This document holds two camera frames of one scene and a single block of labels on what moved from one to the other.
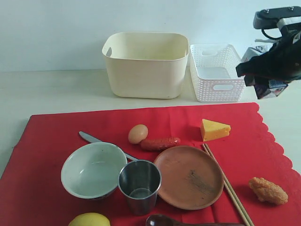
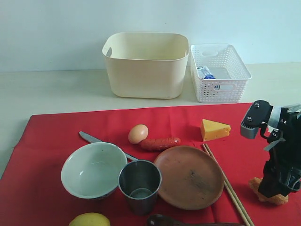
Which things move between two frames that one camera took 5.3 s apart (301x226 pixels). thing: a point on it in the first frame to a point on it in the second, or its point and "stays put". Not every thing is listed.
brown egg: [137, 133] stays put
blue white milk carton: [268, 88] to [204, 73]
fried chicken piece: [268, 191] stays put
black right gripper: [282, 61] to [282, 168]
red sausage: [157, 144] stays put
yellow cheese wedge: [212, 129] stays put
